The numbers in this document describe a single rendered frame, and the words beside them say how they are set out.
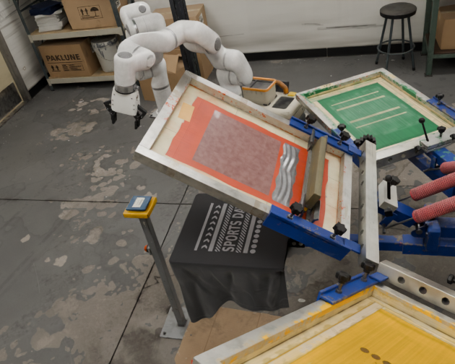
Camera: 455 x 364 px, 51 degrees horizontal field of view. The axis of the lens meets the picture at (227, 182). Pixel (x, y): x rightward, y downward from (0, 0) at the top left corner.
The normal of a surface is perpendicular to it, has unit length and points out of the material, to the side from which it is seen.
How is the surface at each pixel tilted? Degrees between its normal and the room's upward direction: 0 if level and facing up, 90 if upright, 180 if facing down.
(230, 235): 0
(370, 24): 90
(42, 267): 0
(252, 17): 90
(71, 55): 90
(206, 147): 32
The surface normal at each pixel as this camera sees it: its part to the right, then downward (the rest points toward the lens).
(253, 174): 0.37, -0.66
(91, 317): -0.16, -0.78
